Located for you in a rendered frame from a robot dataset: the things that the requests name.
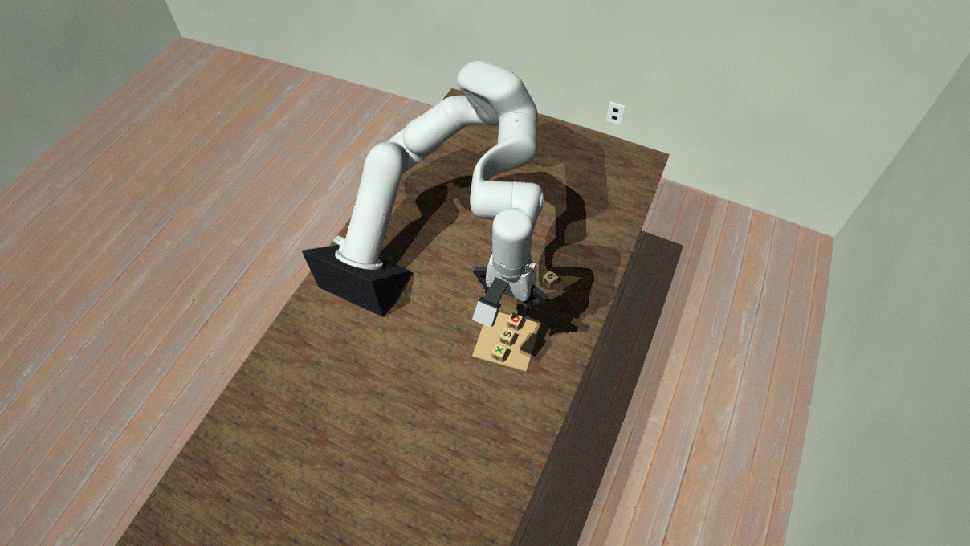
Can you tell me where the cream flat mat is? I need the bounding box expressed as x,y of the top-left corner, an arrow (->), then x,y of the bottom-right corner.
472,312 -> 540,372

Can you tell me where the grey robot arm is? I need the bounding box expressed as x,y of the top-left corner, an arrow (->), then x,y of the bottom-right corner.
333,61 -> 544,277

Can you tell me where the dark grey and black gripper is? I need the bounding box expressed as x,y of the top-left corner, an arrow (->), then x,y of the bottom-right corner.
473,254 -> 548,316

